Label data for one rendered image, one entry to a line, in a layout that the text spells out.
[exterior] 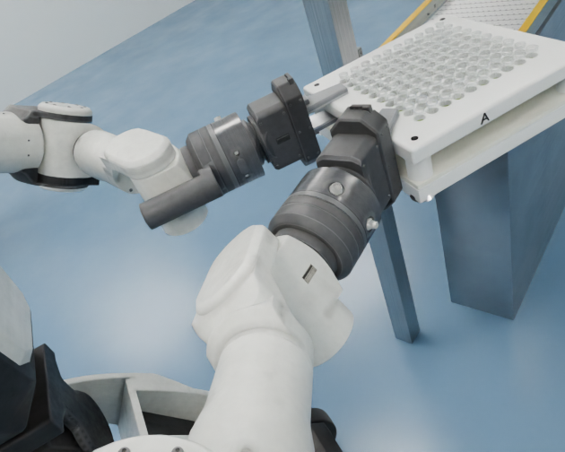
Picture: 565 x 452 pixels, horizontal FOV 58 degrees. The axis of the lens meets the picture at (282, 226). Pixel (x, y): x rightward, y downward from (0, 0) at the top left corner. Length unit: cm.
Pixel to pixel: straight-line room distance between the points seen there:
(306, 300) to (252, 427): 17
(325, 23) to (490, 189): 61
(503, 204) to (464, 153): 80
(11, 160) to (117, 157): 22
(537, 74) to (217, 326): 44
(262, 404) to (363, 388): 135
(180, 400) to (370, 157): 50
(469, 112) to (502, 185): 79
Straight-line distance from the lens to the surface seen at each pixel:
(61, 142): 84
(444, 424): 155
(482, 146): 60
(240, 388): 30
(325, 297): 43
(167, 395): 81
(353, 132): 52
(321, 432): 137
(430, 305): 178
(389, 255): 139
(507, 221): 143
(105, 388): 81
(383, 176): 53
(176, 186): 63
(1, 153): 81
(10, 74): 573
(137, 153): 63
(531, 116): 65
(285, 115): 63
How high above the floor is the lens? 138
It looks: 38 degrees down
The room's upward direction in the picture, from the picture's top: 22 degrees counter-clockwise
